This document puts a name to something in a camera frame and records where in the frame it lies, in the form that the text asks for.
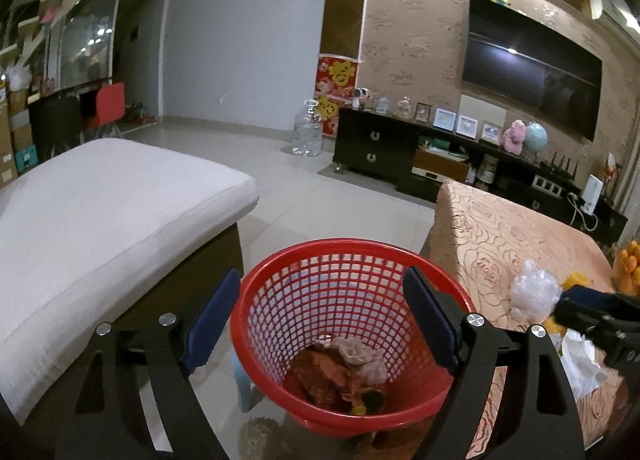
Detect stacked cardboard boxes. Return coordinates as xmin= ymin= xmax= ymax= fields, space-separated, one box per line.
xmin=0 ymin=81 xmax=38 ymax=187

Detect wall mounted black television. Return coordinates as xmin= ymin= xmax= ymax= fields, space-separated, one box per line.
xmin=462 ymin=0 xmax=603 ymax=141

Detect light blue globe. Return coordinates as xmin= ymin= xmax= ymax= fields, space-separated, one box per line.
xmin=523 ymin=121 xmax=548 ymax=160

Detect red plastic mesh basket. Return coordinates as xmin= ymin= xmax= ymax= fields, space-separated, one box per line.
xmin=231 ymin=238 xmax=475 ymax=437

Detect light blue plastic stool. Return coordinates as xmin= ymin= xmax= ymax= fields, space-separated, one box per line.
xmin=230 ymin=348 xmax=264 ymax=414

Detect white staircase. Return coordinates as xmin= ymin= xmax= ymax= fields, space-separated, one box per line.
xmin=0 ymin=0 xmax=134 ymax=72

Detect red festive wall poster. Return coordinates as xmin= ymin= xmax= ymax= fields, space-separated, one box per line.
xmin=314 ymin=53 xmax=359 ymax=139

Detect black wifi router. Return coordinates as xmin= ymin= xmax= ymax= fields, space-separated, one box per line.
xmin=540 ymin=151 xmax=578 ymax=182

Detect yellow foam fruit net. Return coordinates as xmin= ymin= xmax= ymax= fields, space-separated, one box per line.
xmin=562 ymin=272 xmax=591 ymax=291

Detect small picture frame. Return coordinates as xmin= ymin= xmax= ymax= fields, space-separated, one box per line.
xmin=480 ymin=121 xmax=502 ymax=146

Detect clear large water jug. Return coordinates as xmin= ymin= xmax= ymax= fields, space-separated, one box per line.
xmin=292 ymin=100 xmax=322 ymax=157

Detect clear plastic bag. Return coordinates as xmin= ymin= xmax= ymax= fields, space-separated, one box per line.
xmin=510 ymin=259 xmax=563 ymax=325

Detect red chair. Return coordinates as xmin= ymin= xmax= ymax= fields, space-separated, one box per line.
xmin=86 ymin=82 xmax=126 ymax=139

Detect bowl of oranges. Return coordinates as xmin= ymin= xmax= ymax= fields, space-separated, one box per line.
xmin=613 ymin=240 xmax=640 ymax=298

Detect white router box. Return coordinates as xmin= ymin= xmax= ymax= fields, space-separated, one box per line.
xmin=582 ymin=174 xmax=603 ymax=215

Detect white cushioned sofa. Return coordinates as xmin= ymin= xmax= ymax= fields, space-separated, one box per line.
xmin=1 ymin=139 xmax=259 ymax=421

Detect blue picture frame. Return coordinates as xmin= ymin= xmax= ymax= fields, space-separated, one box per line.
xmin=433 ymin=107 xmax=458 ymax=132

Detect rose pattern tablecloth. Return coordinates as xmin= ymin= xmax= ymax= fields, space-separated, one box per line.
xmin=421 ymin=181 xmax=628 ymax=446

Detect pink plush toy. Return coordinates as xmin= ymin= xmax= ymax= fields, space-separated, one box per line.
xmin=501 ymin=119 xmax=527 ymax=156

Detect white security camera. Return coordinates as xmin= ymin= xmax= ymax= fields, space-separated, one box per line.
xmin=352 ymin=88 xmax=372 ymax=110

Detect black tv cabinet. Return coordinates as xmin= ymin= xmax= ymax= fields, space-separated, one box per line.
xmin=333 ymin=107 xmax=628 ymax=248

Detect white picture frame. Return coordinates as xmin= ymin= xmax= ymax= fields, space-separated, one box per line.
xmin=456 ymin=114 xmax=478 ymax=139

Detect brown trash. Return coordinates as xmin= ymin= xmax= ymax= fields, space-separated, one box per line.
xmin=283 ymin=337 xmax=388 ymax=417

